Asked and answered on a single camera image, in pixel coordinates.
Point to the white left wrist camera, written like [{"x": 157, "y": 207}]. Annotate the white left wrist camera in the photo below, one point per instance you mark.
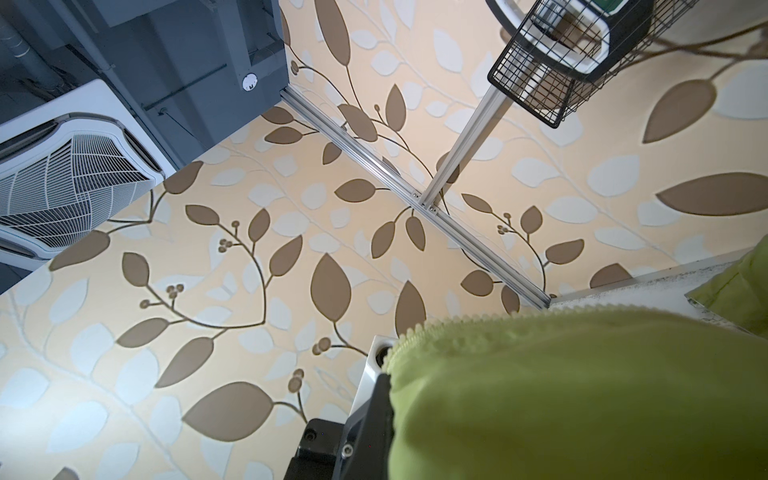
[{"x": 372, "y": 370}]

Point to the black wire basket back wall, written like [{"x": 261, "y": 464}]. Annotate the black wire basket back wall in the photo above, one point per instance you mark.
[{"x": 560, "y": 53}]

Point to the green zip-up hooded jacket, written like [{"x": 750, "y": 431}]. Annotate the green zip-up hooded jacket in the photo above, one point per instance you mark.
[{"x": 598, "y": 392}]

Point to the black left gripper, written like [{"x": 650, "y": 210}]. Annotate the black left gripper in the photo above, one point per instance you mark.
[{"x": 329, "y": 450}]

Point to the white ceiling air conditioner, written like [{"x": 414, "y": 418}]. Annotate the white ceiling air conditioner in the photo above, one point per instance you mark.
[{"x": 67, "y": 166}]

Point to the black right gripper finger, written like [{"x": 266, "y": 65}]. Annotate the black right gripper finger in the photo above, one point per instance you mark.
[{"x": 372, "y": 434}]

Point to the aluminium frame strut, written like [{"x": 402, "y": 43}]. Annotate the aluminium frame strut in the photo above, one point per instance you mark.
[{"x": 473, "y": 247}]

